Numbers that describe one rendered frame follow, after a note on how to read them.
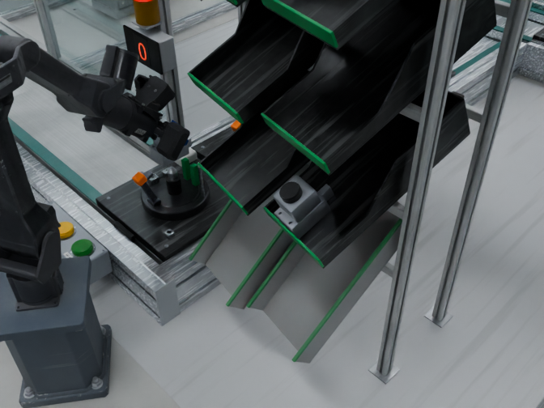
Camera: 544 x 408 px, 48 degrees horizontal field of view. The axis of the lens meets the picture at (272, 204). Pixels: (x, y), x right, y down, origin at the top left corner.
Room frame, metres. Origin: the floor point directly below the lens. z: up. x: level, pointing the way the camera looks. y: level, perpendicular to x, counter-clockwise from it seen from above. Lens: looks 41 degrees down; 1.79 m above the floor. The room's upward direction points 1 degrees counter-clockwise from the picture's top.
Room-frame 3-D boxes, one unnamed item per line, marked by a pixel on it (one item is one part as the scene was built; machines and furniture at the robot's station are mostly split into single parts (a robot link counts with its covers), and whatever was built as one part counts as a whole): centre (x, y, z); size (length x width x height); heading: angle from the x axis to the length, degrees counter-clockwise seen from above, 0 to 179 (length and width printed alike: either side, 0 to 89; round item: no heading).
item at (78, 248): (0.83, 0.37, 0.96); 0.04 x 0.04 x 0.02
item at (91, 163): (1.20, 0.39, 0.91); 0.84 x 0.28 x 0.10; 44
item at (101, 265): (0.88, 0.41, 0.93); 0.21 x 0.07 x 0.06; 44
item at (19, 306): (0.64, 0.37, 1.09); 0.07 x 0.07 x 0.06; 8
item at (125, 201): (0.97, 0.20, 0.96); 0.24 x 0.24 x 0.02; 44
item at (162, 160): (0.98, 0.19, 1.11); 0.08 x 0.04 x 0.07; 134
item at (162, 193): (0.97, 0.20, 0.98); 0.14 x 0.14 x 0.02
